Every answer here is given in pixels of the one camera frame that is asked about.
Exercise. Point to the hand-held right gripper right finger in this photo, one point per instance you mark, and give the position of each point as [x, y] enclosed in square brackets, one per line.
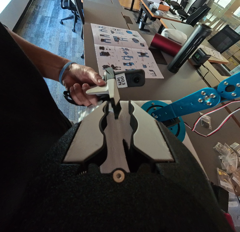
[151, 142]

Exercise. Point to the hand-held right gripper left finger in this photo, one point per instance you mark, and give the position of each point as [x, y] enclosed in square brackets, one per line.
[86, 142]

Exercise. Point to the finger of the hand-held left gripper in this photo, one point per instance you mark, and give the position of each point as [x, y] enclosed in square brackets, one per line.
[113, 89]
[116, 112]

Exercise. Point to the blue toy robot arm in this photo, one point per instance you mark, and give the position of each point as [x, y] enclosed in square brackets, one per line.
[178, 108]

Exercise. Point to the person's left forearm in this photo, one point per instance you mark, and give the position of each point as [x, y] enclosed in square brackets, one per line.
[37, 55]

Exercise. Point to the person's left hand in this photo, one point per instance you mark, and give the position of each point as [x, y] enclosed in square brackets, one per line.
[80, 78]

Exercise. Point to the white foam sheet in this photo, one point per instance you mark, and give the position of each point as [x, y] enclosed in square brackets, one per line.
[114, 142]

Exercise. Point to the printed instruction manual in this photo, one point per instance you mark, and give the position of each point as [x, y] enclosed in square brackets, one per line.
[127, 48]

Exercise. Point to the red metal tube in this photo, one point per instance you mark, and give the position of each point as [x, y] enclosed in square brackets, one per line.
[165, 44]

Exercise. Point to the blue wristband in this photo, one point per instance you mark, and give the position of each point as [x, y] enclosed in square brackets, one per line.
[62, 72]

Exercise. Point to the small clear parts bag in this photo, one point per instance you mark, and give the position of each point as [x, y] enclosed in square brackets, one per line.
[205, 122]

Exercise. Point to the white crumpled wrap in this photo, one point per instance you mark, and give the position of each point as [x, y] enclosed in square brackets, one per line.
[174, 35]

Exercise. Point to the black cylindrical bit holder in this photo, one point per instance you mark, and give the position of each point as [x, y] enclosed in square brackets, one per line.
[187, 48]

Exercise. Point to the black power box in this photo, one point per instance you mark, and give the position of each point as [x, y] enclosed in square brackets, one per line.
[200, 56]

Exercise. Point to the open orange white box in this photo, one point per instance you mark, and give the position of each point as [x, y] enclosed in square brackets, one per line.
[159, 5]

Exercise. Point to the pile of small screw bags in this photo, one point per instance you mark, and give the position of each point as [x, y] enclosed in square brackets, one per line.
[226, 160]

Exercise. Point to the printed paper sheet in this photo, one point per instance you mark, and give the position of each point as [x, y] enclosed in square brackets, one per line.
[213, 53]

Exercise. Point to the black monitor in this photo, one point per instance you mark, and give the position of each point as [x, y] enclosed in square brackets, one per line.
[225, 39]

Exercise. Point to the stack of cardboard boxes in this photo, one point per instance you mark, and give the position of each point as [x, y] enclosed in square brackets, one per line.
[232, 57]

